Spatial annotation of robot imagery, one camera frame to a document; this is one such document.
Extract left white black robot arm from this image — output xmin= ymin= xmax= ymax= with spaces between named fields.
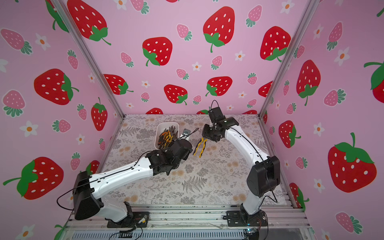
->
xmin=73 ymin=139 xmax=193 ymax=223

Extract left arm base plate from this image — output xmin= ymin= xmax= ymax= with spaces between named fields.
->
xmin=107 ymin=212 xmax=150 ymax=228

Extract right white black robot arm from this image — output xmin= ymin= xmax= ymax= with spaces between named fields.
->
xmin=202 ymin=107 xmax=281 ymax=217

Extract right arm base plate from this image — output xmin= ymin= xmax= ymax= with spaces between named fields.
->
xmin=223 ymin=211 xmax=268 ymax=228

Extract white plastic storage box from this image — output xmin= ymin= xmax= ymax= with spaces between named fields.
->
xmin=155 ymin=122 xmax=179 ymax=150

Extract yellow black combination pliers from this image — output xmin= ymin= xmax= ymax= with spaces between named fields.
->
xmin=193 ymin=137 xmax=208 ymax=158

